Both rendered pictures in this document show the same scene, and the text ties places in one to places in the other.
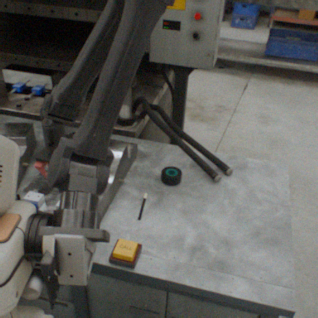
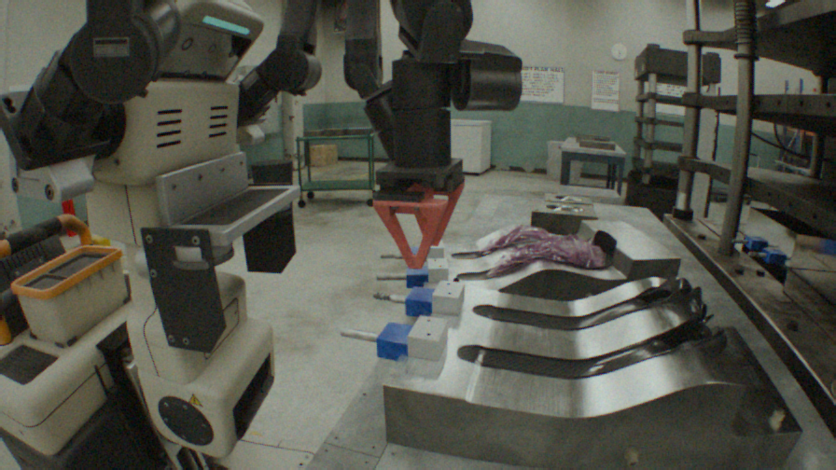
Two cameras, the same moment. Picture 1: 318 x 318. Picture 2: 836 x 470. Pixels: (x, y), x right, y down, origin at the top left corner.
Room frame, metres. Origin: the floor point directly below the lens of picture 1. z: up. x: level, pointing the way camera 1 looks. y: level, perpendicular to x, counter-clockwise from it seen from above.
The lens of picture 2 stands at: (0.83, -0.12, 1.16)
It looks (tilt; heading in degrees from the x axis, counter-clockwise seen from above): 18 degrees down; 94
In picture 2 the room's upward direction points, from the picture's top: straight up
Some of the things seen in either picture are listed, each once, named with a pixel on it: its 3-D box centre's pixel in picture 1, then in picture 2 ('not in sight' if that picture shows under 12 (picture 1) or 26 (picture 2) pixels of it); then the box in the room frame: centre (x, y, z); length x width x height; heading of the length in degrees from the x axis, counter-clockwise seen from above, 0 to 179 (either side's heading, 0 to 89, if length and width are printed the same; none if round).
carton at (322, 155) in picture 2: not in sight; (321, 155); (-1.75, 8.15, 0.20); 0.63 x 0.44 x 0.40; 71
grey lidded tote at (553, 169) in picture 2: not in sight; (564, 171); (2.87, 6.64, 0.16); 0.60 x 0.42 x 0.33; 157
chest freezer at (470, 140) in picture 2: not in sight; (446, 145); (0.85, 7.34, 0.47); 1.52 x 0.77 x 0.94; 161
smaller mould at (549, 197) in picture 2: not in sight; (567, 206); (1.28, 1.26, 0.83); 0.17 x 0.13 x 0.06; 167
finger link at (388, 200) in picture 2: not in sight; (418, 219); (0.81, 0.26, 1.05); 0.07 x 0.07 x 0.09; 77
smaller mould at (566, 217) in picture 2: not in sight; (563, 218); (1.20, 1.07, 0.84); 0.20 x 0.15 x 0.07; 167
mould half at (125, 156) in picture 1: (82, 171); (607, 361); (1.05, 0.28, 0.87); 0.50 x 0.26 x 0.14; 167
